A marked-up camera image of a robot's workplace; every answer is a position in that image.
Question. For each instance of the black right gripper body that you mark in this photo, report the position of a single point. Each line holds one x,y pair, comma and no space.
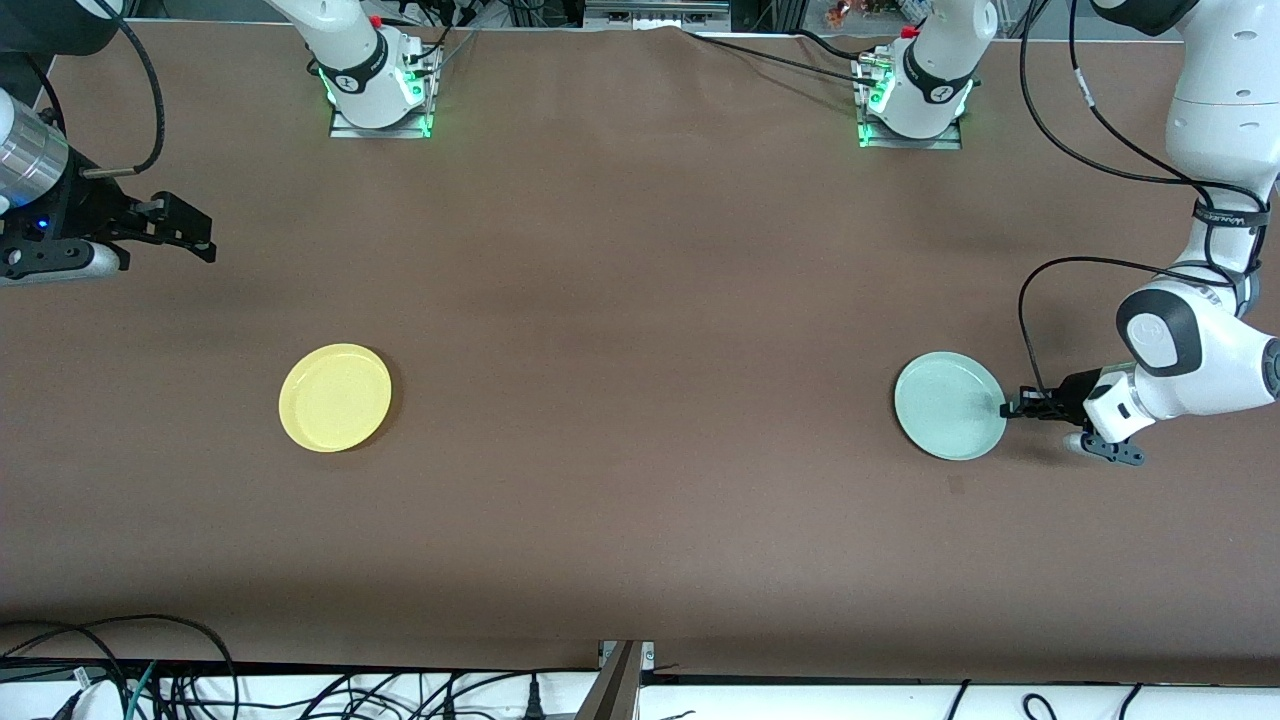
88,212

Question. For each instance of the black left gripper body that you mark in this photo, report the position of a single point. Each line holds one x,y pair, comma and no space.
1070,398

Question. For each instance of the pale green round plate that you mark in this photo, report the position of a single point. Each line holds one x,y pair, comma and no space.
948,405

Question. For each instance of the yellow round plate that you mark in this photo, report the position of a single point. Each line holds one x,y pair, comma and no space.
335,398

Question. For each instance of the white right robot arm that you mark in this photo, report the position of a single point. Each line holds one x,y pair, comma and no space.
350,60

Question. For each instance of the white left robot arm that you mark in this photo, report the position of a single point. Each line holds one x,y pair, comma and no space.
1220,90

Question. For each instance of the brown table cover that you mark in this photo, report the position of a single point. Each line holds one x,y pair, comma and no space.
700,550

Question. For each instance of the grey metal box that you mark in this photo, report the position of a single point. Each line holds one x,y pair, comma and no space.
655,12

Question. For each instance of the black power plug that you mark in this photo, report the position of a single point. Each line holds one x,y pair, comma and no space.
534,700

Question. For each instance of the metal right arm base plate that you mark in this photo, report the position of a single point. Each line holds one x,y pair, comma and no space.
345,128

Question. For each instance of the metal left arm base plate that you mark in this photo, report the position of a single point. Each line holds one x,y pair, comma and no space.
950,142

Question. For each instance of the aluminium frame profile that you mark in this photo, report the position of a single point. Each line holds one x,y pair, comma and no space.
615,690

